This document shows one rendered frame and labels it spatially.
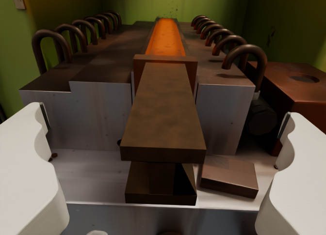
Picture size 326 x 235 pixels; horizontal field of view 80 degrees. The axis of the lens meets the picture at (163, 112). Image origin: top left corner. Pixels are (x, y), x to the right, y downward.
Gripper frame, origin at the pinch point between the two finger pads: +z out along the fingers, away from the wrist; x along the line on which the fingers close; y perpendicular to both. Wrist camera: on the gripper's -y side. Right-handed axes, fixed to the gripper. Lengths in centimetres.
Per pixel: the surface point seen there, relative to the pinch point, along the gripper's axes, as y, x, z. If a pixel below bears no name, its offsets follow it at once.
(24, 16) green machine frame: -2.1, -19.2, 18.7
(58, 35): -1.5, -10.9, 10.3
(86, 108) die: 3.5, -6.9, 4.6
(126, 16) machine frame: 1, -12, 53
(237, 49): -1.6, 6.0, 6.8
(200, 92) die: 1.5, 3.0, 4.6
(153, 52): -0.8, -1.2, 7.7
